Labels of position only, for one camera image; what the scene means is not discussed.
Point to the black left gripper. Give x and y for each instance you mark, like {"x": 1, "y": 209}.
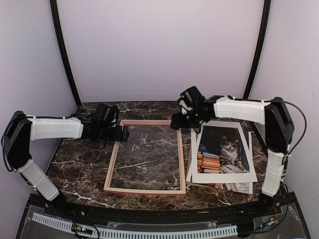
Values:
{"x": 125, "y": 134}

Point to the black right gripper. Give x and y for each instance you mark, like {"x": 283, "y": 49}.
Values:
{"x": 179, "y": 122}

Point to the white photo mat board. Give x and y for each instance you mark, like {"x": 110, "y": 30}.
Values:
{"x": 208, "y": 178}

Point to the clear acrylic sheet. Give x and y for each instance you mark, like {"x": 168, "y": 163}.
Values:
{"x": 148, "y": 160}

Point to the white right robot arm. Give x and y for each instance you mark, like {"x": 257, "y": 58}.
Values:
{"x": 273, "y": 114}

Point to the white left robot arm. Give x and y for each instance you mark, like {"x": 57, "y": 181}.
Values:
{"x": 23, "y": 129}

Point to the cat and books photo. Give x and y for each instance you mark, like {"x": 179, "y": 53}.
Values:
{"x": 221, "y": 150}

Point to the printed paper insert sheet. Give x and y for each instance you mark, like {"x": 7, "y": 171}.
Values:
{"x": 246, "y": 188}

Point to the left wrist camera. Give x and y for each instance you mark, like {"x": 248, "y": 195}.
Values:
{"x": 106, "y": 115}

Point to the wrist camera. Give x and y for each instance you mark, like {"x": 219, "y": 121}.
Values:
{"x": 106, "y": 115}
{"x": 191, "y": 98}

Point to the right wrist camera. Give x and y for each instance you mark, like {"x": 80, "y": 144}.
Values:
{"x": 191, "y": 98}

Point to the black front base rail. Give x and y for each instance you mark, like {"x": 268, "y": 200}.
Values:
{"x": 241, "y": 214}

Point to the right black corner post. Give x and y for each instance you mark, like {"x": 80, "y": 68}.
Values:
{"x": 258, "y": 49}

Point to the black corner post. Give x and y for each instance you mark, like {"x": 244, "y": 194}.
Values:
{"x": 63, "y": 51}
{"x": 258, "y": 49}

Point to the left black corner post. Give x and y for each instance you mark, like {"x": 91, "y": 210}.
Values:
{"x": 63, "y": 51}

